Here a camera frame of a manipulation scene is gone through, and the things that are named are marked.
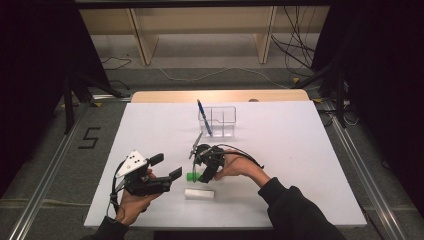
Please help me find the bundle of black cables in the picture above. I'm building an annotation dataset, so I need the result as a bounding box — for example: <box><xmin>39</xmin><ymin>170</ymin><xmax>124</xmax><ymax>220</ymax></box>
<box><xmin>270</xmin><ymin>5</ymin><xmax>318</xmax><ymax>73</ymax></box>

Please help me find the hand-held gripper cable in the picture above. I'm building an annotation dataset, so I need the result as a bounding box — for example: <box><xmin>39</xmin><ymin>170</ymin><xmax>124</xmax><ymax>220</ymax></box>
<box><xmin>105</xmin><ymin>159</ymin><xmax>129</xmax><ymax>218</ymax></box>
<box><xmin>213</xmin><ymin>143</ymin><xmax>265</xmax><ymax>169</ymax></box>

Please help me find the light wooden table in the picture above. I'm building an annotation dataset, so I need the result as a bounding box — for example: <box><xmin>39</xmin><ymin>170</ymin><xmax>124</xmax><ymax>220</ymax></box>
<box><xmin>130</xmin><ymin>88</ymin><xmax>311</xmax><ymax>104</ymax></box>

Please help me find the long white floor cable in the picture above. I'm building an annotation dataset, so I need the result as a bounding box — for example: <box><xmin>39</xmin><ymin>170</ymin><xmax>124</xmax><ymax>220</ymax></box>
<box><xmin>156</xmin><ymin>66</ymin><xmax>291</xmax><ymax>90</ymax></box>

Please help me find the aluminium floor rail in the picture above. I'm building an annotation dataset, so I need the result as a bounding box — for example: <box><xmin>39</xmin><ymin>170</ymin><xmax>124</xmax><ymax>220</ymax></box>
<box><xmin>6</xmin><ymin>99</ymin><xmax>98</xmax><ymax>240</ymax></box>
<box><xmin>324</xmin><ymin>103</ymin><xmax>408</xmax><ymax>240</ymax></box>

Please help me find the green highlighter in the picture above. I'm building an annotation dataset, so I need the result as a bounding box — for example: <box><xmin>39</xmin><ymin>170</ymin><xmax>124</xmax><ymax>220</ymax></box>
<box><xmin>185</xmin><ymin>171</ymin><xmax>203</xmax><ymax>183</ymax></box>

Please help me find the thin black floor cable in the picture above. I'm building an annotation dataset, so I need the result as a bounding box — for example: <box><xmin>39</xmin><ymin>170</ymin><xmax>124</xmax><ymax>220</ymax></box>
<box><xmin>100</xmin><ymin>56</ymin><xmax>133</xmax><ymax>71</ymax></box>

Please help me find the right hand-held gripper cable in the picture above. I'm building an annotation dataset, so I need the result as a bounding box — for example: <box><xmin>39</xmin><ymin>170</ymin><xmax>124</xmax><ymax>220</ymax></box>
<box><xmin>213</xmin><ymin>143</ymin><xmax>265</xmax><ymax>169</ymax></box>

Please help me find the blue ballpoint pen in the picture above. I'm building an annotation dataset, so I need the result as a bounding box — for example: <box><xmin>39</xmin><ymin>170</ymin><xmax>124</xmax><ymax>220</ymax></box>
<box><xmin>196</xmin><ymin>98</ymin><xmax>214</xmax><ymax>138</ymax></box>

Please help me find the black metal stand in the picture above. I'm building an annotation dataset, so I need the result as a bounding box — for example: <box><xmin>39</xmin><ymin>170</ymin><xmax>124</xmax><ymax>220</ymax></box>
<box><xmin>293</xmin><ymin>59</ymin><xmax>349</xmax><ymax>129</ymax></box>

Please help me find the black tripod stand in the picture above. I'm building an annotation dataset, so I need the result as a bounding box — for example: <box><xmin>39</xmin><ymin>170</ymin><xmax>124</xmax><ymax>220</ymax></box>
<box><xmin>61</xmin><ymin>71</ymin><xmax>126</xmax><ymax>134</ymax></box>

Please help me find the person's right hand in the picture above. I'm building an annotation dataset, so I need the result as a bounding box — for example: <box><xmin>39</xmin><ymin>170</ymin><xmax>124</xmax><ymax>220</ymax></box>
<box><xmin>213</xmin><ymin>153</ymin><xmax>271</xmax><ymax>189</ymax></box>

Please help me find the person's left hand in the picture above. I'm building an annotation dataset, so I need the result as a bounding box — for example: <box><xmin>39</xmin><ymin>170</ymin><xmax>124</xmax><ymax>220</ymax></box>
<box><xmin>114</xmin><ymin>168</ymin><xmax>161</xmax><ymax>227</ymax></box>

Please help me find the left hand-held gripper cable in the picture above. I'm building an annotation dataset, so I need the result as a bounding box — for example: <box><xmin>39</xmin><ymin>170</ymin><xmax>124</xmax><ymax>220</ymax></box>
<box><xmin>105</xmin><ymin>159</ymin><xmax>129</xmax><ymax>218</ymax></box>

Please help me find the clear plastic desk organizer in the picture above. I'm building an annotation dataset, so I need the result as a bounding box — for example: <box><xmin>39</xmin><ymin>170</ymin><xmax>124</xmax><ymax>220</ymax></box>
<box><xmin>197</xmin><ymin>105</ymin><xmax>238</xmax><ymax>139</ymax></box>

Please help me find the light wooden shelf unit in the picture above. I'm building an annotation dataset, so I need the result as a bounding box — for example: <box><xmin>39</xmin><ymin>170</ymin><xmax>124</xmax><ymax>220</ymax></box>
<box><xmin>79</xmin><ymin>5</ymin><xmax>331</xmax><ymax>66</ymax></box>

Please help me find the black curtain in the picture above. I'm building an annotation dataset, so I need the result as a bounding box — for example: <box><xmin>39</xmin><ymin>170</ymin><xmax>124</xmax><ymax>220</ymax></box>
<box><xmin>313</xmin><ymin>0</ymin><xmax>424</xmax><ymax>214</ymax></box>
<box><xmin>0</xmin><ymin>0</ymin><xmax>111</xmax><ymax>201</ymax></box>

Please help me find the white eraser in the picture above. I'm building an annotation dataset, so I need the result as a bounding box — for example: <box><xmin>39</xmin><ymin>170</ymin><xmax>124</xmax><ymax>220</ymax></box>
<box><xmin>184</xmin><ymin>188</ymin><xmax>216</xmax><ymax>202</ymax></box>

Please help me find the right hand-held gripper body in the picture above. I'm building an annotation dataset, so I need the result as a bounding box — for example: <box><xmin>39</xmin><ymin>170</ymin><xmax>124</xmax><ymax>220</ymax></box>
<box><xmin>188</xmin><ymin>130</ymin><xmax>228</xmax><ymax>176</ymax></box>

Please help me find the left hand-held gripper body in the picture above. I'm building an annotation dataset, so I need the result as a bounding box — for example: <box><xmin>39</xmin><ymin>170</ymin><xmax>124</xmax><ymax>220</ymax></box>
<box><xmin>114</xmin><ymin>149</ymin><xmax>172</xmax><ymax>198</ymax></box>

